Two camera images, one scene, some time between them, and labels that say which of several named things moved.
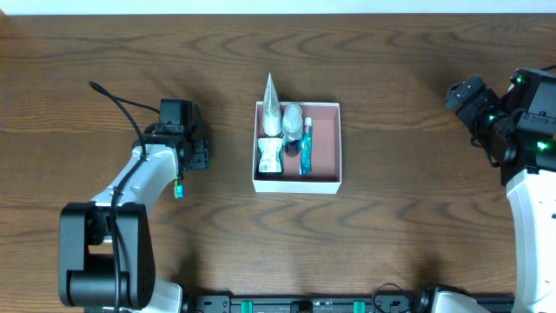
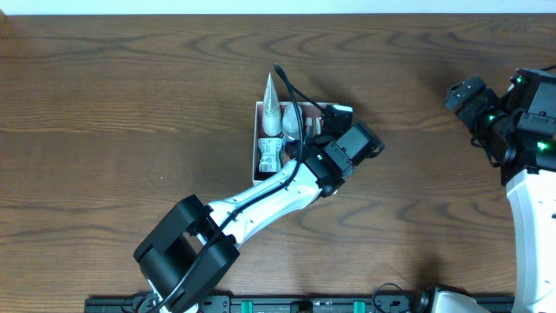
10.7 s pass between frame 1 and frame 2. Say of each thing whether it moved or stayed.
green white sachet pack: stayed
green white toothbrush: moved
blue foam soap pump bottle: stayed
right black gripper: stayed
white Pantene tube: stayed
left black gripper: moved
